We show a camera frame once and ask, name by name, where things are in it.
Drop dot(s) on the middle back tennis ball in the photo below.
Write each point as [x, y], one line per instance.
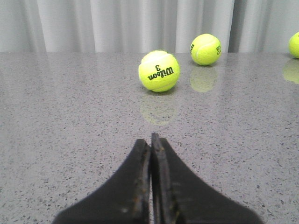
[293, 45]

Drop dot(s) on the grey pleated curtain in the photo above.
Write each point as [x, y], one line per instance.
[145, 25]

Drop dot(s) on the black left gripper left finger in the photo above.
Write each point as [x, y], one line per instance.
[122, 199]

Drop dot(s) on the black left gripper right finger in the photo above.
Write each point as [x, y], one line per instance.
[180, 197]

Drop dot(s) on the Wilson 3 tennis ball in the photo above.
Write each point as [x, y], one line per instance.
[159, 71]

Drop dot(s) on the Roland Garros tennis ball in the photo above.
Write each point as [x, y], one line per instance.
[205, 49]

